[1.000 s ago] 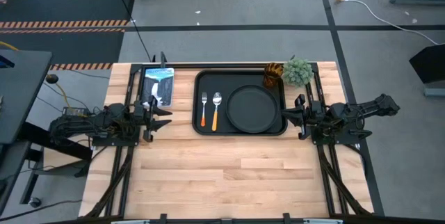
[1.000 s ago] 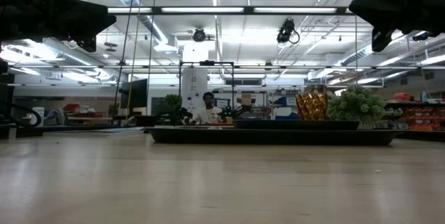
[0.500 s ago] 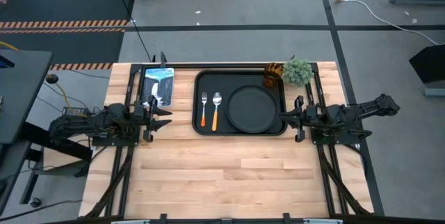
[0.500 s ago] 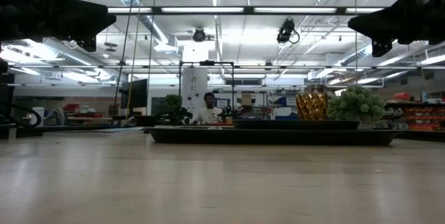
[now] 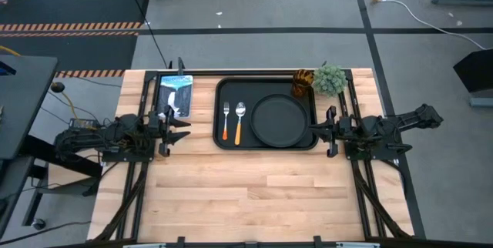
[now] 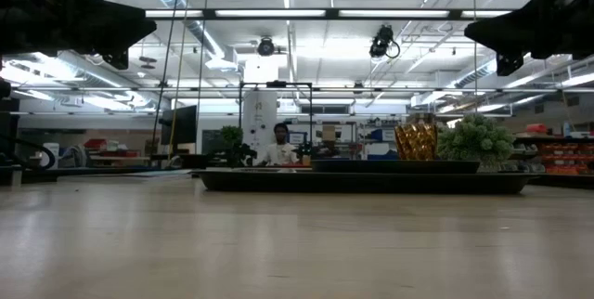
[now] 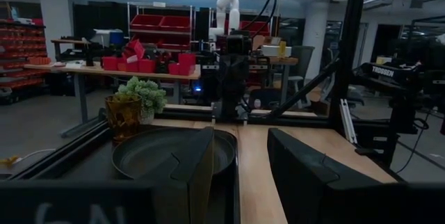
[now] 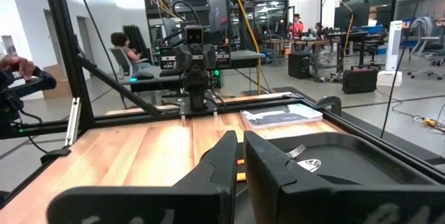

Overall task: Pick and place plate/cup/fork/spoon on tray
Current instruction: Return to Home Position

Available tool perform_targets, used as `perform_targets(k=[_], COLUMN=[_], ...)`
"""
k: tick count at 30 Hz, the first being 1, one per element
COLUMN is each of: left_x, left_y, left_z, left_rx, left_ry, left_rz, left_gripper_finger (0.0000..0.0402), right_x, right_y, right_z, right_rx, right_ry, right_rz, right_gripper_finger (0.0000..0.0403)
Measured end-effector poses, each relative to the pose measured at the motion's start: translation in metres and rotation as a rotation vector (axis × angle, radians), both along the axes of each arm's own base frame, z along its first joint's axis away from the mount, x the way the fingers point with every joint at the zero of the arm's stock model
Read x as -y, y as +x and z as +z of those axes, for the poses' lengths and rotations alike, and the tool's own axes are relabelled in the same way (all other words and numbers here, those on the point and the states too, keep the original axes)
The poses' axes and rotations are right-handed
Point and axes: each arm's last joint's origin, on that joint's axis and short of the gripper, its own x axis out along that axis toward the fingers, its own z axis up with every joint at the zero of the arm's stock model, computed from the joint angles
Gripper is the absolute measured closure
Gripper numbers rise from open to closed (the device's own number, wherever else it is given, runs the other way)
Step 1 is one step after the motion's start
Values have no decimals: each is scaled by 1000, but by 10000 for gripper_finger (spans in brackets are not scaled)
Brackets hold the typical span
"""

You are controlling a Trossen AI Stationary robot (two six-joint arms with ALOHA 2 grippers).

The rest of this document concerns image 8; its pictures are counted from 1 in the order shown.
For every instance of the white tower fan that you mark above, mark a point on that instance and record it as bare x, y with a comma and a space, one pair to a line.
394, 46

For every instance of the black case red trim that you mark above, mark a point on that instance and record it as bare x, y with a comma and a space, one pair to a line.
359, 79

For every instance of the seated person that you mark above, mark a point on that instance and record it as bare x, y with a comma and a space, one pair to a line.
127, 48

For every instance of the dark desk monitor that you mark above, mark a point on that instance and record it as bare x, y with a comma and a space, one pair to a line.
351, 17

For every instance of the grey office chair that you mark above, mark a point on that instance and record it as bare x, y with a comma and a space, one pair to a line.
121, 60

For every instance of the black device green light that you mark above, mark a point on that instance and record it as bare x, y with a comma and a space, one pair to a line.
142, 76

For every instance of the black desk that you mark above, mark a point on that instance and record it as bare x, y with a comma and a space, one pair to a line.
243, 57

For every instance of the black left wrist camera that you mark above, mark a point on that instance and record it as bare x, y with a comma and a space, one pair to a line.
194, 35

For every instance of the cardboard box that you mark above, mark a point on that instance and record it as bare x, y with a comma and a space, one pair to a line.
57, 85

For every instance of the yellow floor plug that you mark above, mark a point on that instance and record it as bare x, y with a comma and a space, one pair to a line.
429, 122

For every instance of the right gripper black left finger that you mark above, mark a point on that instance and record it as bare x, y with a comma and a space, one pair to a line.
156, 205

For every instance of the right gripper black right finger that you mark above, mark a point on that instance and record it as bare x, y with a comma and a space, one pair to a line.
313, 205

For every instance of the person's hand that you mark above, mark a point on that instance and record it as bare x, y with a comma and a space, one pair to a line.
17, 64

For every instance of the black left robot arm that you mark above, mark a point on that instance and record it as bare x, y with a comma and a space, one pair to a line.
198, 100

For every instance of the silver metal bracket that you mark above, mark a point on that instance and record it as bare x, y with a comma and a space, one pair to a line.
73, 123

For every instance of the black frame clamp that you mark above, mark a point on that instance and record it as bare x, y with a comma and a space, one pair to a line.
328, 102
55, 154

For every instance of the black box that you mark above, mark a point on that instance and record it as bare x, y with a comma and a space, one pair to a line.
299, 65

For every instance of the grey swivel chair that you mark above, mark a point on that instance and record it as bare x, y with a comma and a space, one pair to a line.
427, 43

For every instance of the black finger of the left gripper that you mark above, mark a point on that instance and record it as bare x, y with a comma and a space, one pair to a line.
206, 57
183, 57

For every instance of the black aluminium frame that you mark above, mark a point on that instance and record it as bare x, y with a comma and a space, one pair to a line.
67, 60

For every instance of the black rectangular tray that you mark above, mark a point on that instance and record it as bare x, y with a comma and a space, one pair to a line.
365, 161

